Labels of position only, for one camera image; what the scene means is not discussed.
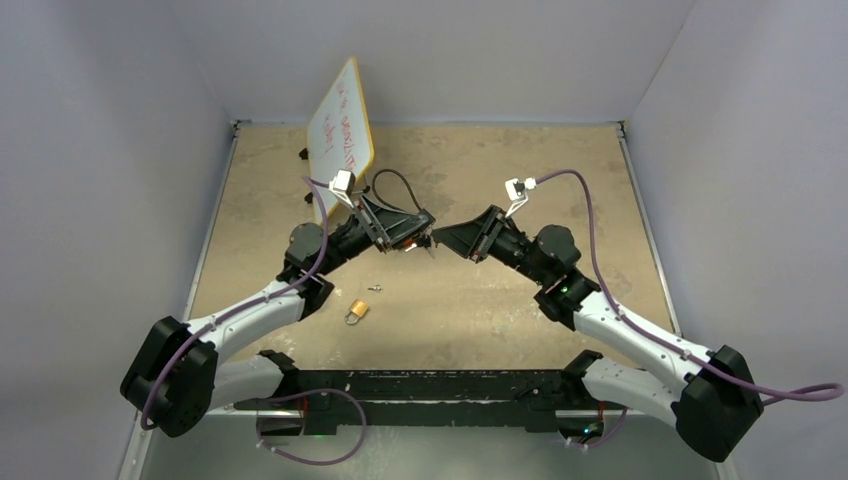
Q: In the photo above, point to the brass padlock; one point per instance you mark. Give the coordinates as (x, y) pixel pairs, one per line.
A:
(356, 312)

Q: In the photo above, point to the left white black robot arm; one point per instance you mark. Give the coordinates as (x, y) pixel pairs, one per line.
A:
(172, 378)

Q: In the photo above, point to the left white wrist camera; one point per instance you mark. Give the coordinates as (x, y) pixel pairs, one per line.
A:
(342, 186)

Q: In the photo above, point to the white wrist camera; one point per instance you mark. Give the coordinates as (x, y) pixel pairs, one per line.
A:
(342, 186)
(518, 193)

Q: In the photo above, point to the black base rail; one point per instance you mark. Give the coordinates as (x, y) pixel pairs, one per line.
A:
(538, 401)

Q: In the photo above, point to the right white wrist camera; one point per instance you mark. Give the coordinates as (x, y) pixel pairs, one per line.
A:
(518, 193)

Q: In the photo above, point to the black cable padlock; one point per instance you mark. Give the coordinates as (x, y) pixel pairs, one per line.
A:
(401, 195)

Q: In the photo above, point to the yellow framed whiteboard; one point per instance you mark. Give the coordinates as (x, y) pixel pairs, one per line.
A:
(339, 134)

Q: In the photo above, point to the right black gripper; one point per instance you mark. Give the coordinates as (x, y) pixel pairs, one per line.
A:
(471, 239)

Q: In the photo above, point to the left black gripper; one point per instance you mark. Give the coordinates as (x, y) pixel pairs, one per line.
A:
(389, 227)

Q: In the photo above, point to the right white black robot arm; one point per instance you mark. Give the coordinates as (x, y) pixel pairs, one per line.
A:
(683, 384)

